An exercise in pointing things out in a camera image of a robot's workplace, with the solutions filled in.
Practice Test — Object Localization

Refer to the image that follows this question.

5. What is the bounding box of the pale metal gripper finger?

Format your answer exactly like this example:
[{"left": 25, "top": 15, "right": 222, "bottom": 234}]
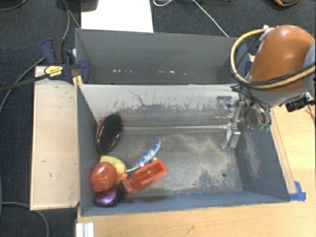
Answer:
[
  {"left": 216, "top": 95, "right": 239, "bottom": 110},
  {"left": 220, "top": 122, "right": 242, "bottom": 151}
]

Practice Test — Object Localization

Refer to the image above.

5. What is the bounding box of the grey metal bin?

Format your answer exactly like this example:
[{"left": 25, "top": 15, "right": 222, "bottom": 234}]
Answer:
[{"left": 75, "top": 28, "right": 291, "bottom": 217}]

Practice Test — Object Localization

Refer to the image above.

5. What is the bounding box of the blue and white toy fish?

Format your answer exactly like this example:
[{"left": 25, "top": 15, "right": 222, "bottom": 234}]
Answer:
[{"left": 125, "top": 139, "right": 162, "bottom": 173}]

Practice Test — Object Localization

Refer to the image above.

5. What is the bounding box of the orange rectangular box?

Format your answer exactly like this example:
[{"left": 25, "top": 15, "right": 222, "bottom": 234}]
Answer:
[{"left": 120, "top": 158, "right": 168, "bottom": 195}]

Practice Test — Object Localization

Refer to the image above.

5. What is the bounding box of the yellow toy fruit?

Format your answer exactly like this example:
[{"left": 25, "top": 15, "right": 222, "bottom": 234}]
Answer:
[{"left": 99, "top": 155, "right": 127, "bottom": 180}]

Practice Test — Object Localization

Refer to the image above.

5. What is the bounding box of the black oval case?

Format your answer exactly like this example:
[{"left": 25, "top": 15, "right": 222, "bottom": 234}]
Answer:
[{"left": 95, "top": 114, "right": 124, "bottom": 155}]

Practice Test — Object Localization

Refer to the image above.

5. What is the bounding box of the red-orange toy fruit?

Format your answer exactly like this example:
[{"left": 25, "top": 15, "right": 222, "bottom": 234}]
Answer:
[{"left": 89, "top": 161, "right": 119, "bottom": 193}]

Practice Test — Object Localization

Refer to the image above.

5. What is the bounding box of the purple toy fruit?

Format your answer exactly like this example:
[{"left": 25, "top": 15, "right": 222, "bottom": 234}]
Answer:
[{"left": 94, "top": 187, "right": 121, "bottom": 207}]

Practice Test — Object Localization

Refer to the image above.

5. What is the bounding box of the pale wood board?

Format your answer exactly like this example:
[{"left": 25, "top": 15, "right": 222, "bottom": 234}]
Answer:
[{"left": 30, "top": 66, "right": 81, "bottom": 211}]

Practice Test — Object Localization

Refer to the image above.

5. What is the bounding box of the black cylinder on white bracket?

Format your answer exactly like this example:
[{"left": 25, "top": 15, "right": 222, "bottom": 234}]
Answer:
[{"left": 285, "top": 92, "right": 314, "bottom": 113}]

